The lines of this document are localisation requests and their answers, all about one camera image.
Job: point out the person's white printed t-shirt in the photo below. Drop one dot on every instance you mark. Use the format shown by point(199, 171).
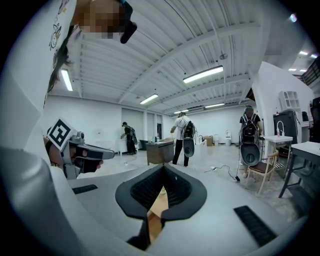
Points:
point(30, 62)

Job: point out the wooden drawer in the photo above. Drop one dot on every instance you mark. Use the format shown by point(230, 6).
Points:
point(156, 207)

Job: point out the white power strip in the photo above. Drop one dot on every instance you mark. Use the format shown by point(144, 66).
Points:
point(213, 168)

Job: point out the grey metal table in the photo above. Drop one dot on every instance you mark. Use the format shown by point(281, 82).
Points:
point(307, 147)

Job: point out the person's left hand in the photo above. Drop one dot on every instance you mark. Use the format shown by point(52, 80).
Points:
point(86, 166)

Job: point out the white curved faucet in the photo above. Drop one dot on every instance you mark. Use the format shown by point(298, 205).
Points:
point(278, 127)

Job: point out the black head-worn camera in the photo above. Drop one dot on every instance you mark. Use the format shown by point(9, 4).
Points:
point(128, 30)

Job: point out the dark waste bin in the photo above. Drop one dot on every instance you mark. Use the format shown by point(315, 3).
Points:
point(143, 145)

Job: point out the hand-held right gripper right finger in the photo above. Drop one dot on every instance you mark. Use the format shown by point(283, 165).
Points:
point(220, 207)

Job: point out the cardboard box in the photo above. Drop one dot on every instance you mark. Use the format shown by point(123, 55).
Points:
point(208, 140)

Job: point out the white arched-door cabinet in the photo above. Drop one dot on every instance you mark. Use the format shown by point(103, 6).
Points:
point(283, 100)

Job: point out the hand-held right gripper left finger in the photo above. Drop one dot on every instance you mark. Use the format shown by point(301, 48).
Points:
point(107, 207)

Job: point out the person's head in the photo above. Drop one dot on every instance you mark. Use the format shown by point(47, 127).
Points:
point(100, 17)

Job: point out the white vanity unit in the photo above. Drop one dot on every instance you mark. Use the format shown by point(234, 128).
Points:
point(122, 146)

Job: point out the long tube light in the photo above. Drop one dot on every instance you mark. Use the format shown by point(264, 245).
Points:
point(215, 105)
point(203, 74)
point(149, 99)
point(66, 80)

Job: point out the wooden chair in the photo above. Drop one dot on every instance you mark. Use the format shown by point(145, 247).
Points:
point(260, 167)

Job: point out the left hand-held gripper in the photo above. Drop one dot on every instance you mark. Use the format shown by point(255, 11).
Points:
point(61, 133)

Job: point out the person's left forearm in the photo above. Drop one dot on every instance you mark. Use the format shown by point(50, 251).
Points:
point(55, 158)

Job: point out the black fridge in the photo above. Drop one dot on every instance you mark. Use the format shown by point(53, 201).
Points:
point(290, 122)

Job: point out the grey hanging pod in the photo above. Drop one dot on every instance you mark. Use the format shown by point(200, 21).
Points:
point(250, 155)
point(189, 147)

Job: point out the white sink stand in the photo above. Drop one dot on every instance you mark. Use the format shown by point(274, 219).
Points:
point(277, 138)

